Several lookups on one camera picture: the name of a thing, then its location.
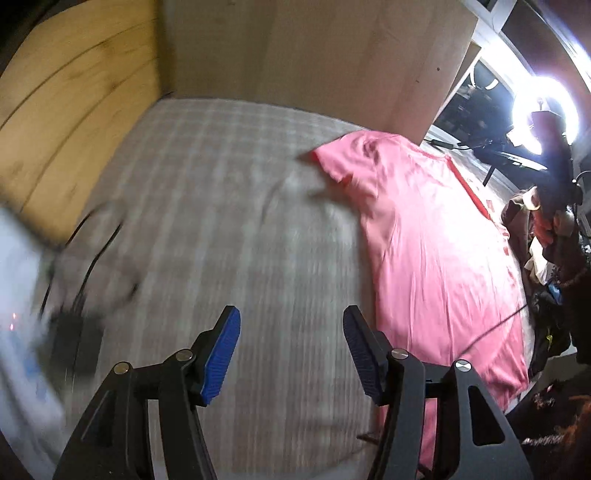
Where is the black tripod stand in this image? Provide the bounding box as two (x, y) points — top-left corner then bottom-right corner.
(475, 138), (550, 188)

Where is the white object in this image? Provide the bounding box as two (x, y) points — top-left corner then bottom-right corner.
(0, 203), (65, 462)

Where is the black power brick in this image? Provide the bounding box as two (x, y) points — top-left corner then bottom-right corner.
(48, 309), (105, 374)

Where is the dark cloth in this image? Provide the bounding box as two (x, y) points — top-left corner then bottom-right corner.
(526, 277), (578, 379)

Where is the white cloth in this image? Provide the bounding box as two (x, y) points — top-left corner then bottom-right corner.
(524, 237), (555, 282)

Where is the thin black cord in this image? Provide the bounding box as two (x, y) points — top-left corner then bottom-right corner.
(455, 302), (532, 363)

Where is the pink t-shirt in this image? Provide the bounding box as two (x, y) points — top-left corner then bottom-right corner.
(309, 130), (531, 476)

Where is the white window frame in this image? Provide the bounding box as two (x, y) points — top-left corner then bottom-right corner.
(422, 0), (527, 144)

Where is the black power brick cable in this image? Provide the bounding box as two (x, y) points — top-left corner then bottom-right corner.
(39, 210), (141, 319)

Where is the black inline cable adapter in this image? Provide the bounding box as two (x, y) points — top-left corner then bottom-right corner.
(427, 137), (472, 151)

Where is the pine wood board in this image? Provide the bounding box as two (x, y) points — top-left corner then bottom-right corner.
(0, 0), (162, 241)

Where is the ring light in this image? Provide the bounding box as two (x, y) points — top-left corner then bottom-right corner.
(510, 85), (580, 155)

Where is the light wooden cabinet panel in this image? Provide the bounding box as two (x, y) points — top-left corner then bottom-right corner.
(159, 0), (478, 144)

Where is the plaid bed sheet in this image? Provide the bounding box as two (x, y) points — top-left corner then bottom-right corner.
(28, 98), (522, 480)

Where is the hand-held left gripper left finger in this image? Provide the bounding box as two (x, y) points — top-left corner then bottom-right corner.
(53, 305), (242, 480)

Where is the person's dark trimmed clothing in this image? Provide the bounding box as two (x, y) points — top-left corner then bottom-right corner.
(505, 369), (591, 480)

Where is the brown cloth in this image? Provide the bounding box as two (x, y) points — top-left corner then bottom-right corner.
(501, 187), (541, 259)

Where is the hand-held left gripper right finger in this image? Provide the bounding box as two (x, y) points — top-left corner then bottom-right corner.
(342, 305), (534, 480)

